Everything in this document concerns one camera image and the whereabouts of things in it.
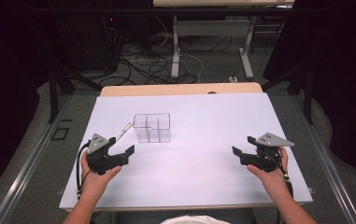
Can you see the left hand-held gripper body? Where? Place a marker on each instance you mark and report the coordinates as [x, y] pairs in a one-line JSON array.
[[102, 161]]

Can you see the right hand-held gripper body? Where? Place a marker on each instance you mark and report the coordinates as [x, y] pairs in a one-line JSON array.
[[264, 160]]

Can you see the silver pen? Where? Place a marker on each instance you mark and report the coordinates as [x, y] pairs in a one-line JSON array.
[[124, 130]]

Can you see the clear plastic organizer box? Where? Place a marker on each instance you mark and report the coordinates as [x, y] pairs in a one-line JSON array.
[[152, 129]]

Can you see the person's right hand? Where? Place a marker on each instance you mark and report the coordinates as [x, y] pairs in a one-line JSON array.
[[273, 180]]

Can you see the person's left hand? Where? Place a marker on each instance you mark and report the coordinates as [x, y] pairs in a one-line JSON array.
[[94, 183]]

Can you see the white power strip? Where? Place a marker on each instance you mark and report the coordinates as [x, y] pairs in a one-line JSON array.
[[233, 79]]

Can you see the wooden table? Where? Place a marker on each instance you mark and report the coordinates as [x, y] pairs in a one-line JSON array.
[[166, 90]]

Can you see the black metal stand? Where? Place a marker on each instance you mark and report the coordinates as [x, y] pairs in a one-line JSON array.
[[53, 93], [308, 93]]

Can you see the person's white shirt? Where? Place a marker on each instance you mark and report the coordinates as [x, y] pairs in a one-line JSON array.
[[194, 220]]

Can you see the dark device with red light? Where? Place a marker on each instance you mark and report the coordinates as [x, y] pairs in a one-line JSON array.
[[111, 34]]

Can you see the white background desk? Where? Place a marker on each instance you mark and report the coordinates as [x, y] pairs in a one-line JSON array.
[[213, 28]]

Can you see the metal floor rail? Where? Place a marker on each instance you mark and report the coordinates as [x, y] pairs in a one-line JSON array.
[[26, 168], [328, 168]]

